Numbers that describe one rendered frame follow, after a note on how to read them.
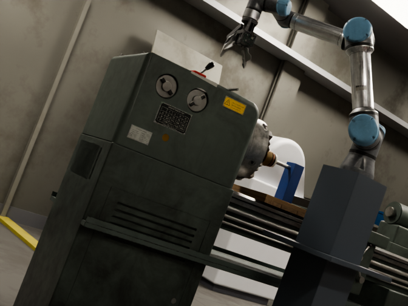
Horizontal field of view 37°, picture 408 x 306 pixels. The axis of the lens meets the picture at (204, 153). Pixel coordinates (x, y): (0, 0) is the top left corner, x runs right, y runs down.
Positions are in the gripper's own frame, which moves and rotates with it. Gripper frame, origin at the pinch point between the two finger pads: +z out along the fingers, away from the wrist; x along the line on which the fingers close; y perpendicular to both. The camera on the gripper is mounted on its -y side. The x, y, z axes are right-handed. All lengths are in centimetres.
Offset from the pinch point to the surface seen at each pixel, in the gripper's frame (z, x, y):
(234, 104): 19.4, 1.5, 14.2
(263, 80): -79, 203, -323
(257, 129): 23.2, 24.6, 1.0
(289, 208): 52, 54, 6
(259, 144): 29.7, 26.8, 3.6
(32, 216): 131, 15, -293
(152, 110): 36, -32, 14
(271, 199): 51, 42, 6
